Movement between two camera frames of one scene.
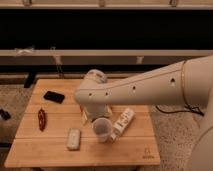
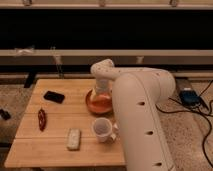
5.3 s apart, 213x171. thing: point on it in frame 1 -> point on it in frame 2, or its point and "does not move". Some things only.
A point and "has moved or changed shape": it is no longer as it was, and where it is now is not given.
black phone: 54,97 does not move
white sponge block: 73,138 does not move
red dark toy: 42,119 does not move
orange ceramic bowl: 88,119 has moved or changed shape
